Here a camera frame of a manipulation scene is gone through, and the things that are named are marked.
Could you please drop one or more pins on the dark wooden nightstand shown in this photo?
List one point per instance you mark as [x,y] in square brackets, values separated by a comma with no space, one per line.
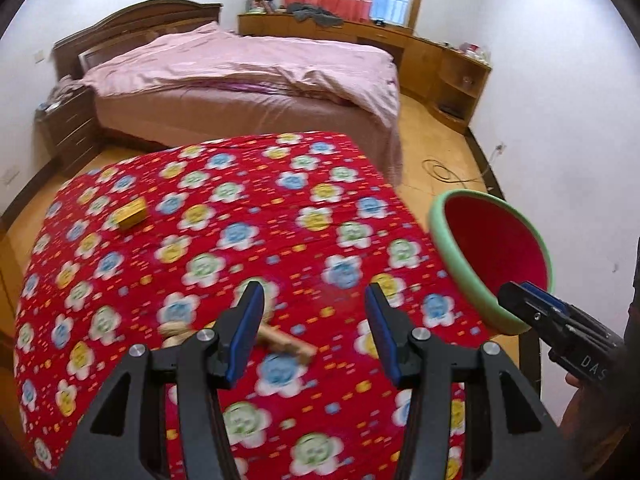
[72,132]

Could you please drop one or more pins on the white wall switch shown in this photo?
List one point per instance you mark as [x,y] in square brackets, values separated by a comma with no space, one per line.
[38,56]

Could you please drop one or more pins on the person's right hand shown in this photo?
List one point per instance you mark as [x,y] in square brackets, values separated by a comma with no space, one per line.
[577,387]

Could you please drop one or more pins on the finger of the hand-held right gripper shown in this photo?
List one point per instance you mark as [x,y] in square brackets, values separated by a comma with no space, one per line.
[517,302]
[547,297]

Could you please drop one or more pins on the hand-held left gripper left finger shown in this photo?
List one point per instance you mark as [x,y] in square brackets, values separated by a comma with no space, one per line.
[247,332]

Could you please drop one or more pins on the tan peanut shell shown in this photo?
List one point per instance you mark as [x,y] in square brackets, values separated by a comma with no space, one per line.
[174,332]
[287,344]

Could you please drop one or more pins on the pink blanket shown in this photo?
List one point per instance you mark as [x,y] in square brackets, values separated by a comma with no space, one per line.
[250,65]

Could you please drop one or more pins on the long wooden desk cabinet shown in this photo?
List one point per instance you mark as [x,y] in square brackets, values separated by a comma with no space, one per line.
[430,62]

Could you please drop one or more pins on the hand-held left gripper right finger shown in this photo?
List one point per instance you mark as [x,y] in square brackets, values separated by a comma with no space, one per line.
[383,335]

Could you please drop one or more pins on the black device in shelf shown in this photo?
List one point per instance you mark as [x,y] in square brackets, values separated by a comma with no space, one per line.
[450,109]

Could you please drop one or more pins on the wall socket with plug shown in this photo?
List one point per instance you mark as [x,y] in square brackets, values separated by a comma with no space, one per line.
[499,148]

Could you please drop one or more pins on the dark wooden bed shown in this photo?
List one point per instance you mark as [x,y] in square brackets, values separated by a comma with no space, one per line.
[280,130]

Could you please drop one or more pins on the dark grey clothes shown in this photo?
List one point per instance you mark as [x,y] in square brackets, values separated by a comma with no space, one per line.
[315,14]

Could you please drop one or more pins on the green and red bin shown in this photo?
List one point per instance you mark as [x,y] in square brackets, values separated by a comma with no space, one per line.
[490,245]

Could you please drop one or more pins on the low white wall socket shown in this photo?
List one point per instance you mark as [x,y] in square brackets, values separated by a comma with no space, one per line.
[11,176]

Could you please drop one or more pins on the person's right forearm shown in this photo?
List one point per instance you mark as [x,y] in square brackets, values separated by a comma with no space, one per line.
[600,425]

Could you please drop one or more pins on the clutter on nightstand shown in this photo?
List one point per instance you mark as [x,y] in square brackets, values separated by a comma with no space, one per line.
[60,95]

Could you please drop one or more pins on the small items on cabinet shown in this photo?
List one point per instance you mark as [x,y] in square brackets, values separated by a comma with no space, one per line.
[475,52]

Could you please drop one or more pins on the red floral cloth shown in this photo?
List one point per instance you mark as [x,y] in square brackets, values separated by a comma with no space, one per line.
[280,210]

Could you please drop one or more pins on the small yellow box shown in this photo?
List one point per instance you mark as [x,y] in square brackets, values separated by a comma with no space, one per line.
[131,212]

